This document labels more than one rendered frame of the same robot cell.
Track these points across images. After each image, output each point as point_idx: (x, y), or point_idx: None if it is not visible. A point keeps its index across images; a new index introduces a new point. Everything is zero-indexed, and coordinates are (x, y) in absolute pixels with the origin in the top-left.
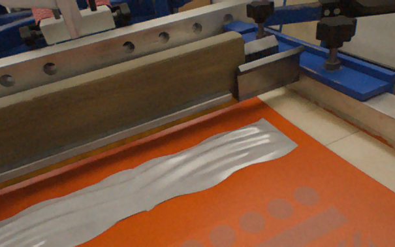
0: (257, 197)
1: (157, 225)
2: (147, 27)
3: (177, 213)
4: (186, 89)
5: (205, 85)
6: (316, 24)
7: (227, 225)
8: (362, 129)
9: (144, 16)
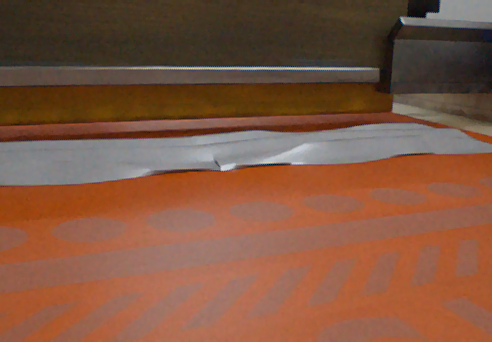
0: (454, 175)
1: (248, 181)
2: None
3: (288, 175)
4: (301, 36)
5: (335, 43)
6: None
7: (403, 189)
8: None
9: None
